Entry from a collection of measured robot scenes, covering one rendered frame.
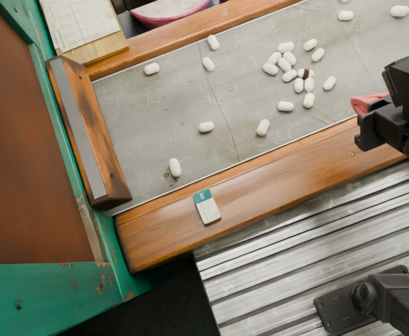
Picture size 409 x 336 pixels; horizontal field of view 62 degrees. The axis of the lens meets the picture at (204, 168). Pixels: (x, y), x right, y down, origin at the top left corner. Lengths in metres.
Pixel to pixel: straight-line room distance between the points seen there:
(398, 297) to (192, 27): 0.64
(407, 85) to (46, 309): 0.48
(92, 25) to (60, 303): 0.61
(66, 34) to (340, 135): 0.62
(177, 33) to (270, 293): 0.59
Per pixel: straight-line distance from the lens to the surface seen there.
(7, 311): 0.32
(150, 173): 0.70
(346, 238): 0.78
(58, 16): 0.88
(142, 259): 0.65
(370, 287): 0.66
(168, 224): 0.65
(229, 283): 0.74
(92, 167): 0.60
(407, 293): 0.64
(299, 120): 0.74
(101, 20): 0.84
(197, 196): 0.63
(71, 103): 0.66
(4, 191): 0.40
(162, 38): 0.80
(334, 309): 0.77
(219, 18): 0.82
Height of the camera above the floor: 1.40
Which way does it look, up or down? 75 degrees down
